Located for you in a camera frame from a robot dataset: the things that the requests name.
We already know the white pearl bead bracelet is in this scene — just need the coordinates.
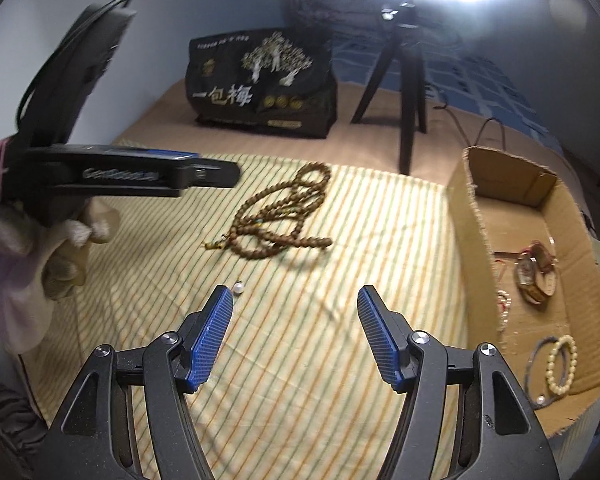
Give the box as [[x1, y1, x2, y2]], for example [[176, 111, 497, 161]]
[[495, 288, 513, 334]]

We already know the blue checked quilt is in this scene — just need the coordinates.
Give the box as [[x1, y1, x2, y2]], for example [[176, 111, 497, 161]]
[[332, 36, 564, 154]]

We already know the black cable with controller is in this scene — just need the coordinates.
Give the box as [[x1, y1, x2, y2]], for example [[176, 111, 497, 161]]
[[427, 81, 508, 154]]

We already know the black printed gift bag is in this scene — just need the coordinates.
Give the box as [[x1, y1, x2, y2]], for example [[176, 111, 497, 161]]
[[185, 27, 337, 139]]

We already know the long brown bead necklace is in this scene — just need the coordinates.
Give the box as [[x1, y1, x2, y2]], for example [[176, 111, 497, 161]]
[[200, 160, 335, 260]]

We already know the white gloved left hand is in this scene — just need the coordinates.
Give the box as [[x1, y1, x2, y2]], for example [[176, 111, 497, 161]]
[[0, 198, 121, 354]]

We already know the brown cardboard box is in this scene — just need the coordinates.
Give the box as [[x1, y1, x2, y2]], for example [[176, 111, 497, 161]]
[[446, 146, 600, 437]]

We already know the black tripod stand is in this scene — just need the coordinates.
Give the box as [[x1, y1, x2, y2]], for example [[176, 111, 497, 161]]
[[351, 0, 427, 176]]

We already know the grey cord pearl bracelet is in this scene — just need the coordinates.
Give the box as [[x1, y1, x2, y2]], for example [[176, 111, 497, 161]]
[[523, 335, 571, 409]]

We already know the cream bead bracelet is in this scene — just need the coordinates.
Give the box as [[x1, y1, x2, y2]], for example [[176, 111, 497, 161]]
[[545, 334, 579, 396]]

